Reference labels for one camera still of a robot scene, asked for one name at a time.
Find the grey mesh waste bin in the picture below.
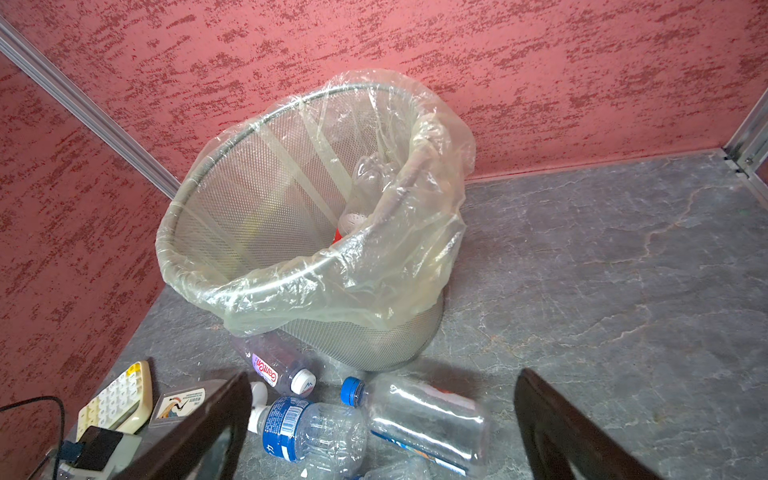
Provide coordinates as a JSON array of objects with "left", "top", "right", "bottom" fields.
[{"left": 158, "top": 82, "right": 446, "bottom": 373}]

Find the red cap clear bottle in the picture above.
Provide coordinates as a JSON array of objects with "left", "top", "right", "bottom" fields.
[{"left": 333, "top": 153, "right": 398, "bottom": 243}]

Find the beige calculator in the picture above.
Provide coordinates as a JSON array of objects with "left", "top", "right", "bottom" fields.
[{"left": 76, "top": 360, "right": 153, "bottom": 441}]

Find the green label small bottle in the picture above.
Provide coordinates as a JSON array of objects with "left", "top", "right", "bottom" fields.
[{"left": 250, "top": 381, "right": 269, "bottom": 408}]

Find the clear plastic bin liner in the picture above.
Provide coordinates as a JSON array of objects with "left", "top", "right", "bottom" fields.
[{"left": 154, "top": 68, "right": 478, "bottom": 337}]

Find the blue cap flat bottle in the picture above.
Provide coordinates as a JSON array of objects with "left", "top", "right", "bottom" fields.
[{"left": 340, "top": 374, "right": 491, "bottom": 478}]

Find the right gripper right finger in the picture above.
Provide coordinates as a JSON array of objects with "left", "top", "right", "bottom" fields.
[{"left": 514, "top": 368, "right": 659, "bottom": 479}]

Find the purple label clear bottle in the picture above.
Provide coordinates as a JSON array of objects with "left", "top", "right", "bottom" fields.
[{"left": 230, "top": 331, "right": 317, "bottom": 398}]

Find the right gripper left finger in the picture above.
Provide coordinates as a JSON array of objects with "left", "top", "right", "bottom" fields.
[{"left": 116, "top": 372, "right": 252, "bottom": 479}]

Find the blue label bottle white cap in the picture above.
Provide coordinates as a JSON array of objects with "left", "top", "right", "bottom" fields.
[{"left": 248, "top": 396, "right": 367, "bottom": 478}]

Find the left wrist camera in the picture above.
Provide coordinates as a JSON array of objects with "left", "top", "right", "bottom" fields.
[{"left": 29, "top": 427, "right": 142, "bottom": 479}]

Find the blue label crushed bottle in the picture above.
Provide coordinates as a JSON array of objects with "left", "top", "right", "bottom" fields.
[{"left": 354, "top": 457, "right": 432, "bottom": 480}]

